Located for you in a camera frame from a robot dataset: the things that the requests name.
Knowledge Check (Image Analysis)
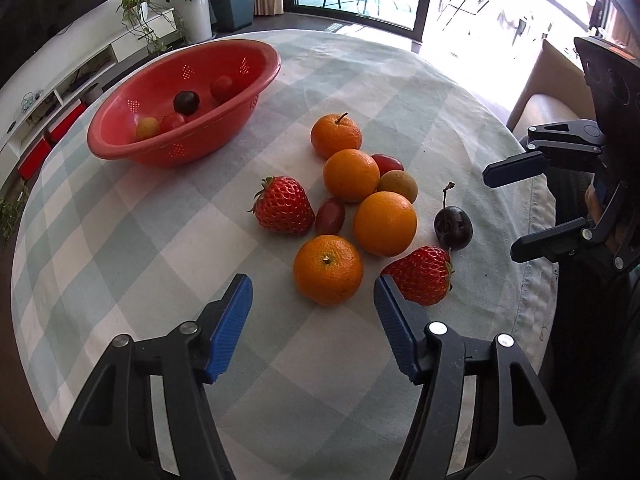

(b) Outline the green checked tablecloth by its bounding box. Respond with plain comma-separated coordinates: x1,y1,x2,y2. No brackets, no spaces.
10,29,558,480

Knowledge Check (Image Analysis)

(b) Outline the brown-green kiwi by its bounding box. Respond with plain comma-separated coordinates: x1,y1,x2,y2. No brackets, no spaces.
377,170,419,204
135,117,161,141

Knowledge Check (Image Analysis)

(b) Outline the smooth orange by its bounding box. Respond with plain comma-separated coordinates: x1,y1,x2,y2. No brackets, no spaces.
352,191,418,257
322,148,381,203

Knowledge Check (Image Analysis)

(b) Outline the black wall television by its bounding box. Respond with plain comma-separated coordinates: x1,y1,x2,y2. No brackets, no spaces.
0,0,110,68

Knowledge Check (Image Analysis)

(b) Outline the red strawberry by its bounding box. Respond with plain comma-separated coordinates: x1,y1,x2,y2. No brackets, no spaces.
380,245,456,307
248,176,316,236

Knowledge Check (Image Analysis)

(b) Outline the person's dark grey clothing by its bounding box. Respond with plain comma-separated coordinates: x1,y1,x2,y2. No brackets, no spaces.
517,135,640,480

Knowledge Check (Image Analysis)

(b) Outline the orange mandarin with stem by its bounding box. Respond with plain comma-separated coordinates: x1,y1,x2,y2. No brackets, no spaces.
310,112,363,160

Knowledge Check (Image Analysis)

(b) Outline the beige sofa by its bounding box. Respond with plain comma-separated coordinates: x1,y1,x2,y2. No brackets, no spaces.
506,39,596,133

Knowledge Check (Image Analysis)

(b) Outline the white television console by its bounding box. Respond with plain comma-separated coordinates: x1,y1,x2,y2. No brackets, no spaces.
0,7,183,171

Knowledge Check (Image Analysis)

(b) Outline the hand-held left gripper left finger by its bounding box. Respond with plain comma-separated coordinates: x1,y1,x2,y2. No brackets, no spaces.
50,274,254,480

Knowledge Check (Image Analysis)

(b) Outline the red storage box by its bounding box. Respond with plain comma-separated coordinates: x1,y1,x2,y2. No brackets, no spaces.
45,100,87,143
17,137,53,181

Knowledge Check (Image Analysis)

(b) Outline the trailing plant in white pot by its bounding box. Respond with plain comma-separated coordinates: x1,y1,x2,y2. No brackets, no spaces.
0,185,31,246
116,0,186,56

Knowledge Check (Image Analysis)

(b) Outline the dark cherry with stem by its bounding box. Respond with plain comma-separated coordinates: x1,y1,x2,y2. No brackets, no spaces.
433,181,474,251

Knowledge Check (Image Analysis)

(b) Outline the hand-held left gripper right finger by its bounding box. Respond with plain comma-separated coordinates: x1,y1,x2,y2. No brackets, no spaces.
373,276,581,480

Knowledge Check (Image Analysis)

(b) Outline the red plastic colander bowl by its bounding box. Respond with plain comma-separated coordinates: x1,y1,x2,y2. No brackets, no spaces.
87,39,282,167

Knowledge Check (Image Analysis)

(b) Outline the bushy plant in white pot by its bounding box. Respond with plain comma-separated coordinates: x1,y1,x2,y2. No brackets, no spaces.
154,0,213,43

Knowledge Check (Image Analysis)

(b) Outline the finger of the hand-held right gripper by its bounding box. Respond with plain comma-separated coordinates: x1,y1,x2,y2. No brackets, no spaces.
511,184,640,273
482,119,607,189

